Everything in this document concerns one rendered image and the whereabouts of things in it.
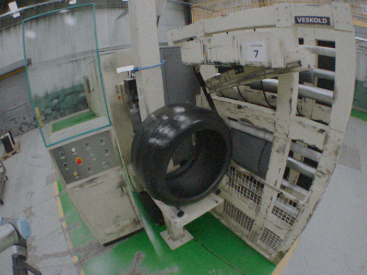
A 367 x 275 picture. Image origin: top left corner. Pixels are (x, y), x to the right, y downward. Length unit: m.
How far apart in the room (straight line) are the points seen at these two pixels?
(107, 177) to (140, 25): 1.15
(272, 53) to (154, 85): 0.67
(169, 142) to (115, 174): 0.87
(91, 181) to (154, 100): 0.84
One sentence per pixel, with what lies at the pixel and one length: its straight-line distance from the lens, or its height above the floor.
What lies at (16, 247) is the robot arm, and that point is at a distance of 1.01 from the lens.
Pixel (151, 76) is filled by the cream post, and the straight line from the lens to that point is 1.03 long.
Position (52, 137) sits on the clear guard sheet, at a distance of 1.37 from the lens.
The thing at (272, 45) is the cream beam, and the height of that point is 1.73.
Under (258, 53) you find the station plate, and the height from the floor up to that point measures 1.69.
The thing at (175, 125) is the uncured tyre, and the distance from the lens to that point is 0.73.
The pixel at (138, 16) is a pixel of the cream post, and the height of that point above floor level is 1.96.
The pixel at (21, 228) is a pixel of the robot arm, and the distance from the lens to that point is 0.83.
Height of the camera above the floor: 1.67
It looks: 25 degrees down
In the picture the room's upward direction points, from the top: 5 degrees counter-clockwise
